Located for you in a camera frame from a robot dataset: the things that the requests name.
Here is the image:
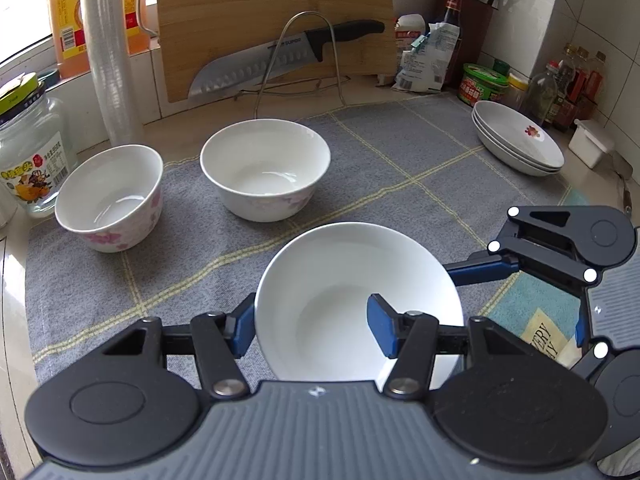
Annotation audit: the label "dark sauce bottle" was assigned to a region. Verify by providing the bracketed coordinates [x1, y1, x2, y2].
[440, 0, 468, 88]

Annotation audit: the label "metal wire rack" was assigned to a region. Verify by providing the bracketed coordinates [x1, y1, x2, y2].
[240, 11, 351, 118]

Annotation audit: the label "clear glass bottle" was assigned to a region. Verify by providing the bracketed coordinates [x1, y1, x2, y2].
[520, 62, 558, 121]

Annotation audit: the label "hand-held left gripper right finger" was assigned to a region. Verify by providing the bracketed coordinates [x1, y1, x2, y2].
[366, 294, 576, 396]

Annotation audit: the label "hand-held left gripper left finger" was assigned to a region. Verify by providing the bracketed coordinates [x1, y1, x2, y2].
[102, 292, 258, 401]

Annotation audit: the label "white plastic box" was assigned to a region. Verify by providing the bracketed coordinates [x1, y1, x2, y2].
[568, 119, 616, 169]

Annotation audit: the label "glass jar printed label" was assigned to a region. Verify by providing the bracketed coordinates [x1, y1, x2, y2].
[0, 72, 80, 218]

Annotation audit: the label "person's white jacket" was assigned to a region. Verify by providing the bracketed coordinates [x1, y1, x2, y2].
[597, 440, 640, 480]

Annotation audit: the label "green-lidded sauce jar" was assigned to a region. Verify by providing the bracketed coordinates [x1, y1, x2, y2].
[458, 63, 510, 108]

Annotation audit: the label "white red-label packet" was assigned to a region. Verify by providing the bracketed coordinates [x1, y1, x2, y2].
[395, 14, 430, 46]

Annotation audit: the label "bamboo cutting board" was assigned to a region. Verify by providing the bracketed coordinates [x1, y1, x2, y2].
[156, 0, 397, 106]

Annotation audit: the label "white plate fruit print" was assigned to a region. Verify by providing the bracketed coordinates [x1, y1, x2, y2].
[473, 115, 565, 172]
[472, 100, 565, 167]
[475, 122, 563, 177]

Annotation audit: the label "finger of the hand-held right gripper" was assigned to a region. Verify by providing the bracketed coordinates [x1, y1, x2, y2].
[444, 204, 599, 287]
[569, 287, 611, 382]

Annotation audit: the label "yellow-lidded jar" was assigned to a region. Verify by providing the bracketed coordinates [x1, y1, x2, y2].
[505, 72, 531, 111]

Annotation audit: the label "red-capped condiment bottle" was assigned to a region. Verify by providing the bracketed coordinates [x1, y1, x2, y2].
[544, 60, 571, 128]

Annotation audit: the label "grey and teal table mat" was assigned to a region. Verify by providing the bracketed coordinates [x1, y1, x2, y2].
[24, 94, 596, 396]

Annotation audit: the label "orange cooking wine bottle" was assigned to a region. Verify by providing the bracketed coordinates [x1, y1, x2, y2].
[47, 0, 147, 80]

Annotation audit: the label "brown condiment bottle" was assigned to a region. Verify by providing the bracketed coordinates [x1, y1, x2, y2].
[574, 46, 592, 106]
[559, 43, 577, 111]
[589, 50, 608, 106]

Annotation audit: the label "white seasoning bag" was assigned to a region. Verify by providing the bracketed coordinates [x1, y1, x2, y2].
[391, 22, 462, 93]

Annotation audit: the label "black-handled kitchen knife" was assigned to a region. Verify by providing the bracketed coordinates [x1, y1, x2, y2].
[188, 19, 386, 99]

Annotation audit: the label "metal spatula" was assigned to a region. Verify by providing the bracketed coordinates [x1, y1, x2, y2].
[611, 152, 636, 211]

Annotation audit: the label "clear plastic wrap roll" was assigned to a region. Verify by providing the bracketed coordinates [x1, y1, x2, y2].
[77, 0, 146, 147]

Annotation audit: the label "dark red knife block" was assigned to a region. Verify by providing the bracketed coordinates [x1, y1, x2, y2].
[440, 0, 501, 86]

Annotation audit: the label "white bowl pink flowers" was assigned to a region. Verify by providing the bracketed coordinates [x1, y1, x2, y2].
[200, 118, 332, 223]
[254, 221, 464, 395]
[54, 144, 165, 254]

